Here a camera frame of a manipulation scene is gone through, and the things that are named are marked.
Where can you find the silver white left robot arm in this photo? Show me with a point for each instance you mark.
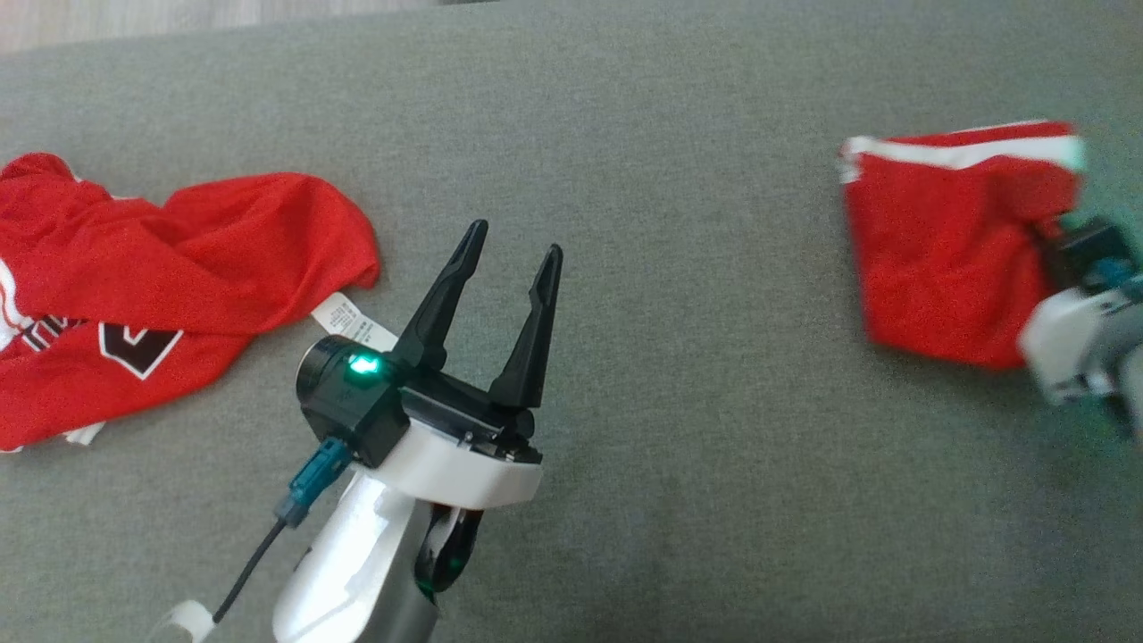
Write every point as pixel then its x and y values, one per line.
pixel 348 572

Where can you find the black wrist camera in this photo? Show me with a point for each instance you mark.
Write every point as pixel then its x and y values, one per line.
pixel 344 393
pixel 1085 250

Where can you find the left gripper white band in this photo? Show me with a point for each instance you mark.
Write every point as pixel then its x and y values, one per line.
pixel 446 469

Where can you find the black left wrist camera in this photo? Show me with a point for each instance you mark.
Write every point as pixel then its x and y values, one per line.
pixel 344 393

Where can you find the red Bulls basketball jersey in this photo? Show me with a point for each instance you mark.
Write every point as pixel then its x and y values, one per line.
pixel 179 259

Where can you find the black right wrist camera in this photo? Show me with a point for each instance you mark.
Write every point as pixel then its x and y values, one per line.
pixel 1085 250

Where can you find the red basketball shorts white stripe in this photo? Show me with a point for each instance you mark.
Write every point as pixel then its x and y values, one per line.
pixel 946 250

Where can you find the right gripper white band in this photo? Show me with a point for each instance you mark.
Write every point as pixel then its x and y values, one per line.
pixel 1080 344

